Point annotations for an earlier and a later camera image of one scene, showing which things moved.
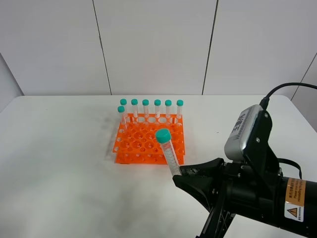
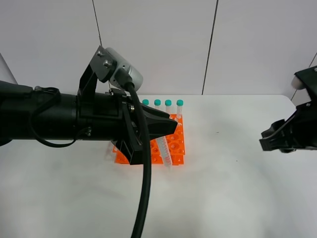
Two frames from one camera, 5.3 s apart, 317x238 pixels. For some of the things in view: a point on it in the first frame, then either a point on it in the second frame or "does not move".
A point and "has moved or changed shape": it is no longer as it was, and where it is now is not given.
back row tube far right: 180,103 does not move
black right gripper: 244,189 to 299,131
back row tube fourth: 157,103 does not move
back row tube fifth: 168,104 does not move
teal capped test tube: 164,137 has moved or changed shape
